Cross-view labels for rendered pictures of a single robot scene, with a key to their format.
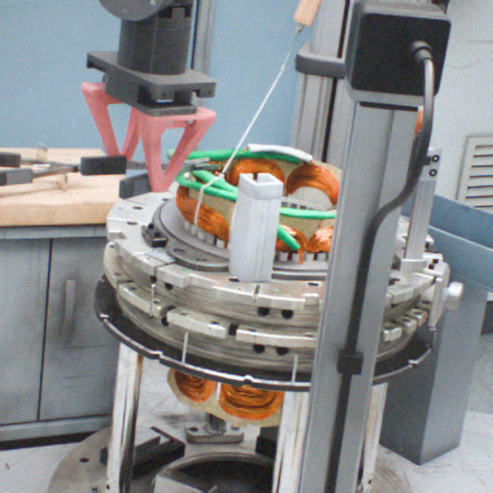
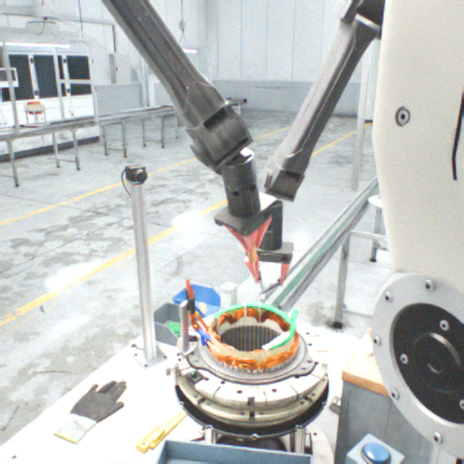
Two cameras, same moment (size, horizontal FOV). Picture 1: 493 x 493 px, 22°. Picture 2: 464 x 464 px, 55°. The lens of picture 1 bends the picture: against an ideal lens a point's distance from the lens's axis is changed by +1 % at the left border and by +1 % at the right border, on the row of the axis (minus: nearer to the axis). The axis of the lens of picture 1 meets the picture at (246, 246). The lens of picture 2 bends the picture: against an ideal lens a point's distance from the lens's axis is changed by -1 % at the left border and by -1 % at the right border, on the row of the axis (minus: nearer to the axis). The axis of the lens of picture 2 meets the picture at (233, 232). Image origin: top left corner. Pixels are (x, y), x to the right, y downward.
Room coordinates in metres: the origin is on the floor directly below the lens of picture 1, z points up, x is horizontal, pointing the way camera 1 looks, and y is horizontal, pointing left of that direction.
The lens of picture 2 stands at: (1.76, -0.49, 1.65)
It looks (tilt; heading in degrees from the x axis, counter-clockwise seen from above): 21 degrees down; 147
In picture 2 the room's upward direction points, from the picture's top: straight up
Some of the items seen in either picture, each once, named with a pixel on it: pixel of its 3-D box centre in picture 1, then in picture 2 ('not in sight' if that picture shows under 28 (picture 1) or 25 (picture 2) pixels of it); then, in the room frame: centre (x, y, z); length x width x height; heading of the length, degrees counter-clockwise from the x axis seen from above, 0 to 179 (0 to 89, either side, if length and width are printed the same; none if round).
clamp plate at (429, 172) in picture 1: (425, 164); not in sight; (1.06, -0.15, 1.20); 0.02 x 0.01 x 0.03; 106
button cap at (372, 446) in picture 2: not in sight; (376, 452); (1.42, 0.02, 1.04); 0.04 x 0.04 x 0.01
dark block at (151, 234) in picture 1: (153, 234); not in sight; (1.06, 0.08, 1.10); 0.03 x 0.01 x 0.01; 24
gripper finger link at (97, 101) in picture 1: (134, 122); (276, 267); (1.03, 0.11, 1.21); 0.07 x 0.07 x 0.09; 42
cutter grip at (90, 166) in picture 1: (103, 166); not in sight; (1.02, 0.13, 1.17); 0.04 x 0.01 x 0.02; 118
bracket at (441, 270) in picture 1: (431, 292); (178, 369); (1.07, -0.17, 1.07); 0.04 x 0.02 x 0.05; 162
